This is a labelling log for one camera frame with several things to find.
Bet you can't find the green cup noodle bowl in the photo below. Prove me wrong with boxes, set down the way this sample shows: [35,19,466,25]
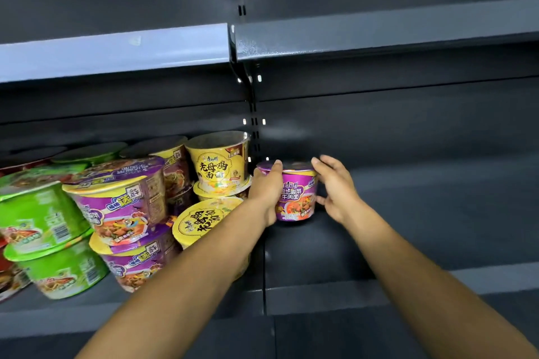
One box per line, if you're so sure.
[0,164,92,261]
[4,230,110,301]
[51,142,129,166]

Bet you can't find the purple cup noodle bowl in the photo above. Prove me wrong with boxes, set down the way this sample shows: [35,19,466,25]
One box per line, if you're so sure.
[62,156,168,247]
[166,184,197,217]
[256,159,319,222]
[89,219,182,293]
[119,135,191,200]

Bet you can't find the person's right forearm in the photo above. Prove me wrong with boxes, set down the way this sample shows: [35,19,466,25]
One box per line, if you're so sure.
[341,202,539,359]

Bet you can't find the dark metal store shelving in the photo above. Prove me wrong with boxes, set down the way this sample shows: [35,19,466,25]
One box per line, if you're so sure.
[0,0,539,359]

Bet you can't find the person's left hand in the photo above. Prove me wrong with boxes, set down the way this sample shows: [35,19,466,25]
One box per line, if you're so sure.
[247,159,285,229]

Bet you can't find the person's left forearm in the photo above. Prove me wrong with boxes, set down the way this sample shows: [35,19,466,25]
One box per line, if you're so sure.
[75,199,270,359]

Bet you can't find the person's right hand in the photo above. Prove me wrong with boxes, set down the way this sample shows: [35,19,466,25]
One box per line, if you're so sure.
[310,154,366,228]

